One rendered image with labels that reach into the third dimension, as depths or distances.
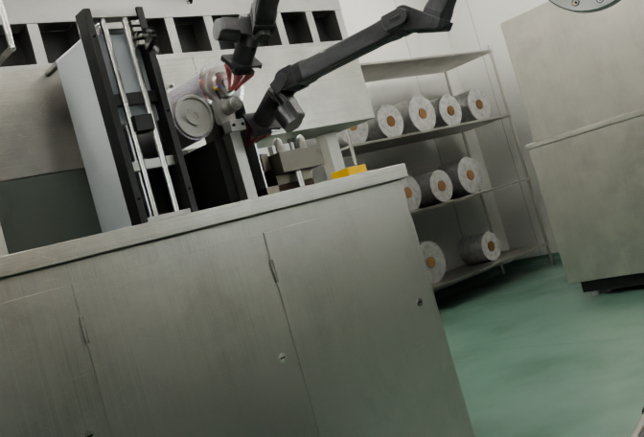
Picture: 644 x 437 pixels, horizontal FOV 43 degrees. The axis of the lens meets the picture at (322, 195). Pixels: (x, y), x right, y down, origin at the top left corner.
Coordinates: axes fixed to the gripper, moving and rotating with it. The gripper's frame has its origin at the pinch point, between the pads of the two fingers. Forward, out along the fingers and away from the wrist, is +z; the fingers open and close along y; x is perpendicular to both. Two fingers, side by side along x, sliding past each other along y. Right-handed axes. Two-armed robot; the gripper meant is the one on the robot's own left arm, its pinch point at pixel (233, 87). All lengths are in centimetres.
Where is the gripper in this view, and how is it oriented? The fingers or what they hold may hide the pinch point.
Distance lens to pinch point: 231.0
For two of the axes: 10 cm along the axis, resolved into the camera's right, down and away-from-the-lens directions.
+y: 7.1, -1.8, 6.8
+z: -3.3, 7.7, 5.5
